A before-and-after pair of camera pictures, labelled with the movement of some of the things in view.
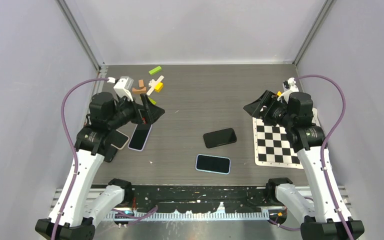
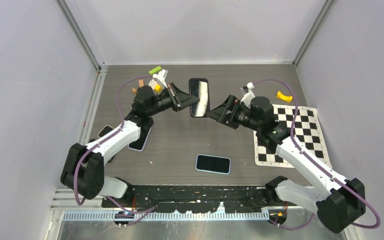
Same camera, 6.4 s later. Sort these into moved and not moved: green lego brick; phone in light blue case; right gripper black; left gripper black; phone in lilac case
Moved: left gripper black; right gripper black
Not moved: phone in light blue case; green lego brick; phone in lilac case
